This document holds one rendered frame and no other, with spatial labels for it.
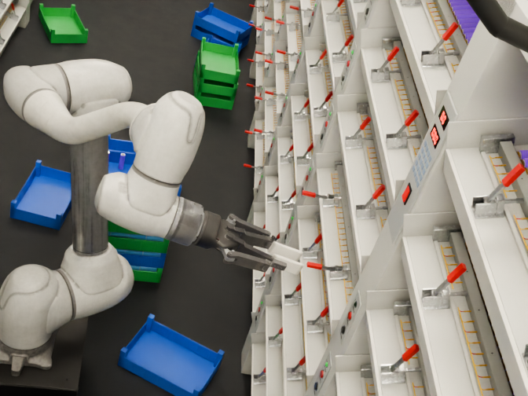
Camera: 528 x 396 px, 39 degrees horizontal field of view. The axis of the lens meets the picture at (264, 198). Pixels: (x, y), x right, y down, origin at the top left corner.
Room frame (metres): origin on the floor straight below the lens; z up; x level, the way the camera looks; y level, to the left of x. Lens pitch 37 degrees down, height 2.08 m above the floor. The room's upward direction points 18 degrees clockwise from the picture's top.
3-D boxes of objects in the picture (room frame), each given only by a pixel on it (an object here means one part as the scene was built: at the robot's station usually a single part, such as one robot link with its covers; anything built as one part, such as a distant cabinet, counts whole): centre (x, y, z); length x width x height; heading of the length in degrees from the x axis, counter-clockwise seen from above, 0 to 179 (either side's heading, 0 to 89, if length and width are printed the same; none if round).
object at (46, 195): (2.26, 0.85, 0.04); 0.30 x 0.20 x 0.08; 5
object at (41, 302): (1.36, 0.53, 0.44); 0.18 x 0.16 x 0.22; 138
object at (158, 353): (1.65, 0.13, 0.04); 0.30 x 0.20 x 0.08; 78
